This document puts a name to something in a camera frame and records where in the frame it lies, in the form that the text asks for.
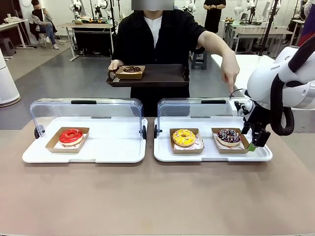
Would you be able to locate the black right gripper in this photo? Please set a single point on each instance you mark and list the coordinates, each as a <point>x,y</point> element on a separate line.
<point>256,118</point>

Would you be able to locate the dark brown serving tray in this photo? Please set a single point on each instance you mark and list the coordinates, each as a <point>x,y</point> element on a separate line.
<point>162,76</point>

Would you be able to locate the cardboard box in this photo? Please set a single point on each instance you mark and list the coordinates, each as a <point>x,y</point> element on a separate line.
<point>53,145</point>
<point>129,76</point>
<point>172,150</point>
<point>219,148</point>

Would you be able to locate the chocolate donut with nut sprinkles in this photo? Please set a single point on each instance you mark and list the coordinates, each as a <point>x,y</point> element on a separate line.
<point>128,70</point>

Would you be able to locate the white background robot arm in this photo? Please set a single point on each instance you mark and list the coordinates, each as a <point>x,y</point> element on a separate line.
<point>239,11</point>
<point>101,7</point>
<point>76,8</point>

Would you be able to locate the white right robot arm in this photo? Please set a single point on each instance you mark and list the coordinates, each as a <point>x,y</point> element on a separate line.
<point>265,78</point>

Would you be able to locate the person's left forearm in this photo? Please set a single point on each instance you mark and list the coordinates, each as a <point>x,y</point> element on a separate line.
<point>219,46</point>

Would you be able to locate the printed paper under dark sprinkled donut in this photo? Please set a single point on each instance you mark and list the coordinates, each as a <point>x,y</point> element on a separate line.
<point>240,147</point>

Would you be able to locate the dark donut with colourful sprinkles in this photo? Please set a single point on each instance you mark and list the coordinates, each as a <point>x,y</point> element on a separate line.
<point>222,137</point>

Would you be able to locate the cardboard box under dark sprinkled donut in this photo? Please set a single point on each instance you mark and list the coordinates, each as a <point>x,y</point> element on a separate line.
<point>219,148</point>

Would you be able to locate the printed paper under yellow donut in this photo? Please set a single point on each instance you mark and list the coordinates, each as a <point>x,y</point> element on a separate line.
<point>199,145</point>

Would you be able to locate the yellow glazed sprinkled donut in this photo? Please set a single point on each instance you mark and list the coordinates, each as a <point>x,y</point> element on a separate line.
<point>178,138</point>

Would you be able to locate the cardboard box under yellow donut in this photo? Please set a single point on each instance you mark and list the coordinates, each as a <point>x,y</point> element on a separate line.
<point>172,150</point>

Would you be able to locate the person in red skirt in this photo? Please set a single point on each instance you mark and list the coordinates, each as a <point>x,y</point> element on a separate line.
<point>307,22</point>

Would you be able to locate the standing person in black clothes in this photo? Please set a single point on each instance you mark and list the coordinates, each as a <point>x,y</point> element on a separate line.
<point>214,14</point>

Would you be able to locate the person in black shirt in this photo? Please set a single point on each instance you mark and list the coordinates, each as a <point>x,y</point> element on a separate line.
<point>157,41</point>

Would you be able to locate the red glazed donut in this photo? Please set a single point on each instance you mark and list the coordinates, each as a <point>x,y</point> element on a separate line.
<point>65,138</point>

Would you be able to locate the printed paper under red donut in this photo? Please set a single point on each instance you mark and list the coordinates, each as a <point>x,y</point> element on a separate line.
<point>59,146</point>

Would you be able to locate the cardboard box under red donut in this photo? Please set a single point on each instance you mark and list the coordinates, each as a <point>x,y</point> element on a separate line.
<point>53,145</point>

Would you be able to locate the seated person in grey jacket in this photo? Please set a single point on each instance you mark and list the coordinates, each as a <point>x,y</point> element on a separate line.
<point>41,22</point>

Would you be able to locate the person's left hand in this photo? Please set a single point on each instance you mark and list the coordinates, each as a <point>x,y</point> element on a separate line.
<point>231,72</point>

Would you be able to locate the person's right hand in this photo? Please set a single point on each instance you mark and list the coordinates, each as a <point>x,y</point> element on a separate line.
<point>114,65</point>

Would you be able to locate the white display tray base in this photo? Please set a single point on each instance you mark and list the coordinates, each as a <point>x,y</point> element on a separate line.
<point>85,158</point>
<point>211,157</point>

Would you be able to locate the clear hinged display lid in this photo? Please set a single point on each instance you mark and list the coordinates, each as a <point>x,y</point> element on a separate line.
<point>197,109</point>
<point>110,108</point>

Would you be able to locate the large white table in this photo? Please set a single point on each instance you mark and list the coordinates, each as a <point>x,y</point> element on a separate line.
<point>243,66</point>

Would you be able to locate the grey metal stool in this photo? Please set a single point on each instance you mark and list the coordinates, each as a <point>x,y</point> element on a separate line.
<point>199,59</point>

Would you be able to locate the background grey workbench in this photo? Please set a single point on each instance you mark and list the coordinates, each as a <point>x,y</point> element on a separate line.
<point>253,32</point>

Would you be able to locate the black tripod pole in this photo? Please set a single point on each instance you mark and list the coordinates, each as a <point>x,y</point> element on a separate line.
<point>267,32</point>

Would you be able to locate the background workbench with black panel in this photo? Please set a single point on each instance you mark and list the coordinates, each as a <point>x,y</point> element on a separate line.
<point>86,37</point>

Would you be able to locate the white air purifier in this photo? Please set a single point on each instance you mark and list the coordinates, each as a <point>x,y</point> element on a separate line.
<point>7,83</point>

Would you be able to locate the grey plastic step stool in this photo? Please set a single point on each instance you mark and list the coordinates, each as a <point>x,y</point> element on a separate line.
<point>7,44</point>

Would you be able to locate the white background side table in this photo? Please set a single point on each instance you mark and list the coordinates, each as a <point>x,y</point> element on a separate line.
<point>12,23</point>

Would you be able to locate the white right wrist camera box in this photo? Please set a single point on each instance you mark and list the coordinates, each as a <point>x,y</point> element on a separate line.
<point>244,105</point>

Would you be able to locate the round white wall clock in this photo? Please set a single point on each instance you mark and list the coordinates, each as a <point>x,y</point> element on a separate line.
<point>25,2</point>

